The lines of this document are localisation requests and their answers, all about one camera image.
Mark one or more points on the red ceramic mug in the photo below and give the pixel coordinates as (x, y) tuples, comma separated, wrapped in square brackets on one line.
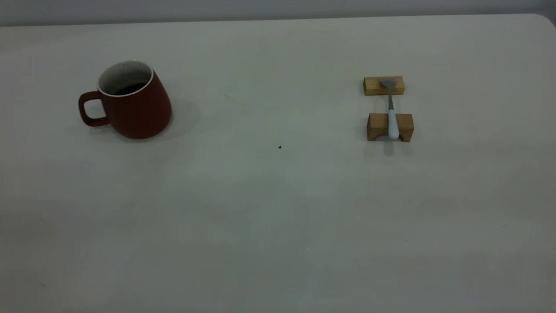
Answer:
[(139, 113)]

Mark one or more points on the dark coffee liquid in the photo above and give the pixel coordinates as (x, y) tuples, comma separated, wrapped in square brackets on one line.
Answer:
[(130, 88)]

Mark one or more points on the arched wooden block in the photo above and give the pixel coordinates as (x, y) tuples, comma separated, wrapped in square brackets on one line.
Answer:
[(375, 124)]

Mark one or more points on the flat rectangular wooden block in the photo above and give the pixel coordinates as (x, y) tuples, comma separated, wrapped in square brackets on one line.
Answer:
[(371, 86)]

